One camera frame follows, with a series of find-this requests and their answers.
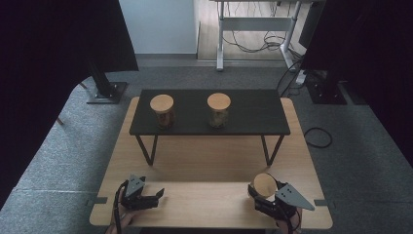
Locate glass jar of tea bags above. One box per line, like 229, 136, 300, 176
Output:
206, 92, 232, 129

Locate tangled black cables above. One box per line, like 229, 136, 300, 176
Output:
222, 0, 306, 55

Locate white desk frame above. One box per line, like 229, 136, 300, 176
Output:
215, 0, 325, 72

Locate glass jar of dark leaves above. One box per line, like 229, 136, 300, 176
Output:
149, 94, 176, 130

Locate glass jar with wooden lid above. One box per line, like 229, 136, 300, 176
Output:
251, 173, 279, 200

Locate black metal riser shelf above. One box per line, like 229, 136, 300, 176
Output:
129, 89, 291, 168

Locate looped black floor cable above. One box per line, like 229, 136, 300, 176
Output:
303, 126, 333, 149

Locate black metal stand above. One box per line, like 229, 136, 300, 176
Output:
86, 57, 129, 105
305, 68, 349, 105

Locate person's left hand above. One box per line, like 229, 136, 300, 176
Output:
104, 209, 139, 234

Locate white power strip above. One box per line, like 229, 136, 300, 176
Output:
294, 69, 308, 87

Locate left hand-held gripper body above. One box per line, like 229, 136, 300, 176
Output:
120, 174, 161, 212

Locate person's right hand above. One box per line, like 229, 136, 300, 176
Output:
275, 209, 303, 234

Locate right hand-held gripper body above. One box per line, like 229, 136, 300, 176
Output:
254, 182, 317, 223

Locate black curtain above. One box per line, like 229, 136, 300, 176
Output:
299, 0, 413, 168
0, 0, 140, 209

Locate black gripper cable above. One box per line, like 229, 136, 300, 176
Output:
112, 179, 130, 234
281, 208, 302, 234

